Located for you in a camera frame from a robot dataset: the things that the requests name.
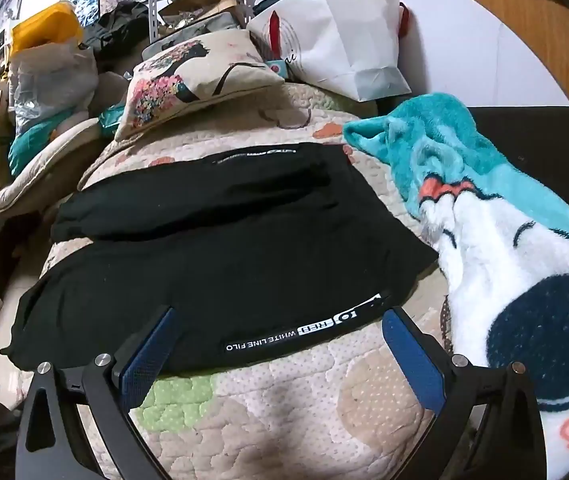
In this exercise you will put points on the teal printed fleece blanket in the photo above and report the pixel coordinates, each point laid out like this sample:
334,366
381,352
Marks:
489,260

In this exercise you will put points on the dark cloth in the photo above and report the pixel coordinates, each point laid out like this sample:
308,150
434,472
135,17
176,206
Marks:
269,5

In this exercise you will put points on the clear plastic bag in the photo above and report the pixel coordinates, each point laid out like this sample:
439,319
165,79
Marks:
49,80

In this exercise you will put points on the black pants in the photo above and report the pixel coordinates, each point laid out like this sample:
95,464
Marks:
214,240

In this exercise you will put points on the teal knitted cloth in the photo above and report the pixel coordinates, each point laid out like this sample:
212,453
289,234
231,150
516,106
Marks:
29,142

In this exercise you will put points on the yellow bag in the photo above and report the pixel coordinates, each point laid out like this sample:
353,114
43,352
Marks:
49,25

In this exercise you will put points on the teal tissue packet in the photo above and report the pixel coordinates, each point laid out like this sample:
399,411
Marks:
112,120

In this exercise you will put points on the floral printed cushion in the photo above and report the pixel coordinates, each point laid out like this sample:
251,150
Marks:
194,75

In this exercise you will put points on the metal shelf rack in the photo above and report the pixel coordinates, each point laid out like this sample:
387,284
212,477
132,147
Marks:
154,5

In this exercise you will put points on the heart-patterned quilt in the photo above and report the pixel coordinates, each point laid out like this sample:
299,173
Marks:
274,410

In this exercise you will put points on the flat brown cardboard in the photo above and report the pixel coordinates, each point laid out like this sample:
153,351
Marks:
199,0

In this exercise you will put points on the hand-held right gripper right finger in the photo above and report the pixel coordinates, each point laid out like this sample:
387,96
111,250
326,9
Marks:
412,360

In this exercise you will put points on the wooden door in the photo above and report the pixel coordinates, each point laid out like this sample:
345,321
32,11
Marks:
504,15

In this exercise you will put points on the dark sofa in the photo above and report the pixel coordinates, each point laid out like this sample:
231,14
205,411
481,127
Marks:
539,150

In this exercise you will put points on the beige padded mat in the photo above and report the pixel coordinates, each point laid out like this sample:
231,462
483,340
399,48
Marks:
49,160

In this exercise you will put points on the white paper bag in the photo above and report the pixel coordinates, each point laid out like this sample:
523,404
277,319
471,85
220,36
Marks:
344,40

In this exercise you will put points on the black bag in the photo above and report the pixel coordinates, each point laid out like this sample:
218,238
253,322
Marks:
119,25

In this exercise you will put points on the grey bag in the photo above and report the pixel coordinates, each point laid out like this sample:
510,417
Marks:
204,25

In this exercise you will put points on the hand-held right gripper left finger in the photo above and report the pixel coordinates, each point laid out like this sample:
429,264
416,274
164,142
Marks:
144,360

